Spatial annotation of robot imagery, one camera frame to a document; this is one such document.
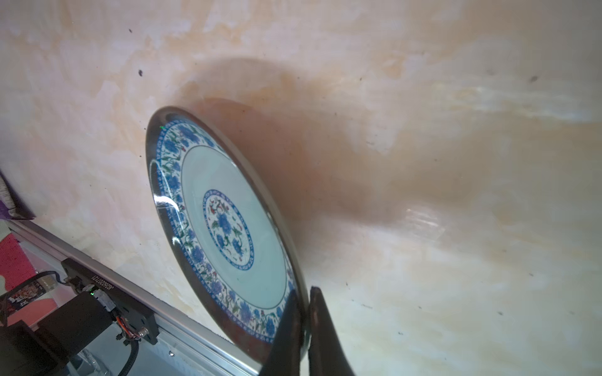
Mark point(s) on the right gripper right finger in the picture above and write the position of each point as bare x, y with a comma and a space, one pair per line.
326, 356

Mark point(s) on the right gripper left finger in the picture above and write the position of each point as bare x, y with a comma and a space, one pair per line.
284, 358

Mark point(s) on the teal blue patterned plate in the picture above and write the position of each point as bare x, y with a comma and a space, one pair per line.
224, 228

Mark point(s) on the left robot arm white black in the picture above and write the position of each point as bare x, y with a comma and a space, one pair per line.
57, 339

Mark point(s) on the purple snack packet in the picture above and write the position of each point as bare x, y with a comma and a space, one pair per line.
12, 207

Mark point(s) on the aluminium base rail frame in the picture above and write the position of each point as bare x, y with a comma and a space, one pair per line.
173, 343

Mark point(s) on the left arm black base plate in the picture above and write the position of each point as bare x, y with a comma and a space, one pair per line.
137, 317

